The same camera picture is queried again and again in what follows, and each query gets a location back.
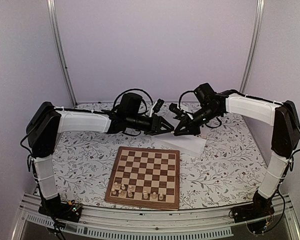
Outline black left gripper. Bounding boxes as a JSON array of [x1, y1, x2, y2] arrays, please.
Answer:
[[127, 113, 175, 136]]

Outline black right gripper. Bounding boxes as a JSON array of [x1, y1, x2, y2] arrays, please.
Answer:
[[173, 105, 221, 137]]

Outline wooden chess board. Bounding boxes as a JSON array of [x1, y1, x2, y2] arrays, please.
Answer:
[[104, 146, 180, 211]]

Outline light chess piece bishop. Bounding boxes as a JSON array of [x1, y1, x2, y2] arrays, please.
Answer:
[[151, 192, 158, 200]]

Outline light chess queen piece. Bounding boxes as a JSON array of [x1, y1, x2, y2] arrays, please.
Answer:
[[142, 190, 149, 200]]

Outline light chess piece rook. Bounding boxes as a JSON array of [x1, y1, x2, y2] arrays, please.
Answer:
[[127, 190, 133, 198]]

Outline light chess knight piece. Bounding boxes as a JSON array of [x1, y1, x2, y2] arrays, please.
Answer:
[[118, 189, 124, 196]]

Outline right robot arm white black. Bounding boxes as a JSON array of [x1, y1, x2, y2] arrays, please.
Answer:
[[169, 83, 300, 218]]

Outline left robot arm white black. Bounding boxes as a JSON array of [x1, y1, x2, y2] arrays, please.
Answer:
[[21, 88, 174, 217]]

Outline white plastic divided tray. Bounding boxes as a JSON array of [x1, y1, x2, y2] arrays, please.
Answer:
[[151, 110, 214, 158]]

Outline floral patterned table mat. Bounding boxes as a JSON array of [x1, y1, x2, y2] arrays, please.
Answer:
[[33, 101, 275, 210]]

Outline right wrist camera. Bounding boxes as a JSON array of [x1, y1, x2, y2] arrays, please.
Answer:
[[168, 103, 192, 120]]

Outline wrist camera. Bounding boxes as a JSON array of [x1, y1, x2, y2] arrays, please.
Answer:
[[168, 103, 192, 120], [148, 98, 165, 118]]

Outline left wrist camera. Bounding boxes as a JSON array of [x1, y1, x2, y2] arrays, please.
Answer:
[[148, 98, 165, 118]]

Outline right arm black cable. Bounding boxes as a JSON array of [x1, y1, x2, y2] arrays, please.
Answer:
[[177, 90, 197, 106]]

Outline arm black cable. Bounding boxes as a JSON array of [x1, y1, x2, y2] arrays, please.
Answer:
[[113, 87, 155, 111], [177, 90, 197, 106]]

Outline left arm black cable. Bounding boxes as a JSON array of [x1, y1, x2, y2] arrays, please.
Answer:
[[113, 87, 155, 111]]

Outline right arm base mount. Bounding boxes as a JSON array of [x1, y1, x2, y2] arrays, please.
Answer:
[[229, 199, 275, 235]]

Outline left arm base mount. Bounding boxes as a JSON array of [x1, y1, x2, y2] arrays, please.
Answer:
[[38, 194, 83, 223]]

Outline right aluminium frame post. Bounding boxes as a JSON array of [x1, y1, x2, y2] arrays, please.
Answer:
[[239, 0, 265, 94]]

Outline aluminium frame post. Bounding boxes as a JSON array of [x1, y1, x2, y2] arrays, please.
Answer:
[[46, 0, 77, 106], [239, 0, 265, 94]]

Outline left aluminium frame post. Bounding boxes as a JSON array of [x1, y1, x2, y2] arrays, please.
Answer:
[[46, 0, 77, 106]]

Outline front aluminium rail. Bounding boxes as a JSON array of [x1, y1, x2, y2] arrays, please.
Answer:
[[12, 193, 300, 240]]

